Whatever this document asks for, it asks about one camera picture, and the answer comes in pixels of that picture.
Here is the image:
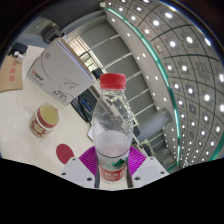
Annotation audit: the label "flat round red coaster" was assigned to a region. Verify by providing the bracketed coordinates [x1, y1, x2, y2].
[55, 143, 75, 165]

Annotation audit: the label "red floral ceramic mug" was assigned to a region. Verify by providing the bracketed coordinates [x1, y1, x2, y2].
[29, 102, 60, 138]

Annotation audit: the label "grey box monitor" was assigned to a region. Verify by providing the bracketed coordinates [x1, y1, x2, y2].
[41, 24, 63, 44]

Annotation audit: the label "ceiling lights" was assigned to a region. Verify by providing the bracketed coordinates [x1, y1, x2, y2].
[99, 0, 224, 168]

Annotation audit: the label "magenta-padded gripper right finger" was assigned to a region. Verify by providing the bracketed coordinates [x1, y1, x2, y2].
[126, 145, 170, 190]

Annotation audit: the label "white cardboard box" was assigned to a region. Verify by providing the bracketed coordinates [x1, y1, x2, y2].
[25, 37, 96, 107]

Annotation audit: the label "black power adapter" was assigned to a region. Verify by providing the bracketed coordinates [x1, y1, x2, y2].
[8, 42, 29, 58]

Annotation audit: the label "clear red-capped water bottle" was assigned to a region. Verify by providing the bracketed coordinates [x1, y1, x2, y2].
[90, 73, 135, 191]

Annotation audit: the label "black desk device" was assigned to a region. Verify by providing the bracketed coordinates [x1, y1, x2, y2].
[70, 88, 101, 126]

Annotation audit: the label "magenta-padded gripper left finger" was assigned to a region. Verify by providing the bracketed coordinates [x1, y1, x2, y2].
[59, 146, 101, 190]

